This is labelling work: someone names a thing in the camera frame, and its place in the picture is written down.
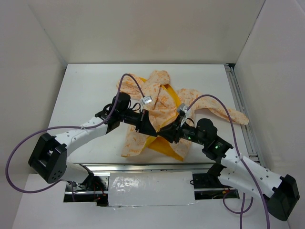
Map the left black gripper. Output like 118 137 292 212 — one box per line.
119 108 157 136

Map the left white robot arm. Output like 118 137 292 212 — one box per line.
28 93 157 190

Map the aluminium frame rail right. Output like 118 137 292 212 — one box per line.
224 63 266 167

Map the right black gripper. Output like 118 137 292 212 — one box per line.
157 114 207 146

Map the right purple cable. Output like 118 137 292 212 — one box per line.
185 94 271 229

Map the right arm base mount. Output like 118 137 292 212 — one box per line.
190 173 239 200

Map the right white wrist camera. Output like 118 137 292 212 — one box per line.
177 103 190 127

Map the yellow and patterned jacket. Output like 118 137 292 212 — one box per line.
117 70 249 161

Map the aluminium frame rail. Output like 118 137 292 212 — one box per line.
224 63 266 167
82 163 213 173

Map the white cover sheet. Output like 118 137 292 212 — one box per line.
108 171 195 207

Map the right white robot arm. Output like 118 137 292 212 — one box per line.
158 118 300 221

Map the aluminium frame rail front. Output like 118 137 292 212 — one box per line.
82 163 213 173

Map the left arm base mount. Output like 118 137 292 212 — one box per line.
63 173 110 207

